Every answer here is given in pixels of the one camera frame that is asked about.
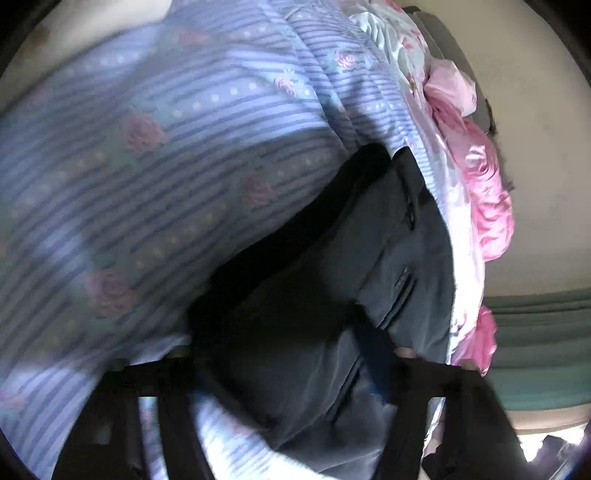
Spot blue floral striped bedsheet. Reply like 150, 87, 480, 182
1, 1, 453, 479

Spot green curtain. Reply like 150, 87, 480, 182
484, 289, 590, 411

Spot black pants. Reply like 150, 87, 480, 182
185, 144, 455, 479

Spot pink satin blanket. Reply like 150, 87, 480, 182
423, 59, 515, 373

